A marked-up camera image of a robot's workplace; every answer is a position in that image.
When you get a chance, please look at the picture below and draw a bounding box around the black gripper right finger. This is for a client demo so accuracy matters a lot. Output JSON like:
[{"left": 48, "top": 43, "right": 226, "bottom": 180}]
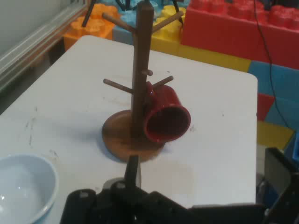
[{"left": 135, "top": 155, "right": 192, "bottom": 224}]

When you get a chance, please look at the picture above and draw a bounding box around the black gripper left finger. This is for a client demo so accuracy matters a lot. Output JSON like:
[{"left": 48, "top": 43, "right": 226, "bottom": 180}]
[{"left": 61, "top": 155, "right": 135, "bottom": 224}]

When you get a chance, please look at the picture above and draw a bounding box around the red enamel mug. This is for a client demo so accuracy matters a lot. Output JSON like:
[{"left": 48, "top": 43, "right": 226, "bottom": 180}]
[{"left": 142, "top": 81, "right": 192, "bottom": 143}]

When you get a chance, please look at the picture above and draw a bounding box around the light blue bowl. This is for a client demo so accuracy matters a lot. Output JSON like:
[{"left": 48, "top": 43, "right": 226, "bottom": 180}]
[{"left": 0, "top": 153, "right": 59, "bottom": 224}]

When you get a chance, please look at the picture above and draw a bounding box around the black boxy device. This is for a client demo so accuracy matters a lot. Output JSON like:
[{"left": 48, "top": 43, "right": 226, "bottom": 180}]
[{"left": 263, "top": 147, "right": 299, "bottom": 224}]

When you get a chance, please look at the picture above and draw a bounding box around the small red toy block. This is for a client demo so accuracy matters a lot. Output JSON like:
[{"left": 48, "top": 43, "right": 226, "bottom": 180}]
[{"left": 256, "top": 93, "right": 276, "bottom": 122}]

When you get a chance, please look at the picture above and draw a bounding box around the brown wooden mug tree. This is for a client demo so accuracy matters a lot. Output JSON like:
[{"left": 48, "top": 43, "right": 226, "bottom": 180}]
[{"left": 101, "top": 0, "right": 185, "bottom": 163}]

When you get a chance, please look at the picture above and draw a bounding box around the yellow toy block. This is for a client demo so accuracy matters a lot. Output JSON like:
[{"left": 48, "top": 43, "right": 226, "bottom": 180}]
[
  {"left": 178, "top": 44, "right": 252, "bottom": 73},
  {"left": 150, "top": 5, "right": 187, "bottom": 56}
]

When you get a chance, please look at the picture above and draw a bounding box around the grey toy block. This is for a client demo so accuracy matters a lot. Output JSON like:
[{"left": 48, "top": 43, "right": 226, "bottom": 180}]
[{"left": 112, "top": 25, "right": 135, "bottom": 45}]

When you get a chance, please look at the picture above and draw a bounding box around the blue toy block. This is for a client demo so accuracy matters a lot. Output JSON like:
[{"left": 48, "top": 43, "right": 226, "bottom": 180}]
[{"left": 247, "top": 59, "right": 299, "bottom": 131}]

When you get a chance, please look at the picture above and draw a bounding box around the orange toy block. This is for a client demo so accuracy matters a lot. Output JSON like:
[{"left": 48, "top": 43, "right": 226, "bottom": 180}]
[{"left": 63, "top": 2, "right": 121, "bottom": 51}]

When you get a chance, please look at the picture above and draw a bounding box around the large red toy block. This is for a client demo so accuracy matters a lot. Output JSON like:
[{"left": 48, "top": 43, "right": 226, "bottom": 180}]
[{"left": 180, "top": 0, "right": 299, "bottom": 70}]

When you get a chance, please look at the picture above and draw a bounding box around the black tripod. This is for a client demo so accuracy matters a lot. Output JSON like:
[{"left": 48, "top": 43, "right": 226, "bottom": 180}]
[{"left": 82, "top": 0, "right": 185, "bottom": 28}]

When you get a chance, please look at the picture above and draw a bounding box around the cyan toy block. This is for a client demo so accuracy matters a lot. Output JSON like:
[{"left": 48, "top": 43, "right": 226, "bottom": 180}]
[{"left": 112, "top": 0, "right": 165, "bottom": 28}]

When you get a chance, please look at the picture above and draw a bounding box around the aluminium wall rail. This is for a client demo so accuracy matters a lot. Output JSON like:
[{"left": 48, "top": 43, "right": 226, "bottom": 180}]
[{"left": 0, "top": 4, "right": 89, "bottom": 91}]

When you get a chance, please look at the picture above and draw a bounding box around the thin black hanging cable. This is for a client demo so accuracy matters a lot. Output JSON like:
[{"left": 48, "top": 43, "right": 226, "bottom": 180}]
[{"left": 252, "top": 0, "right": 296, "bottom": 133}]

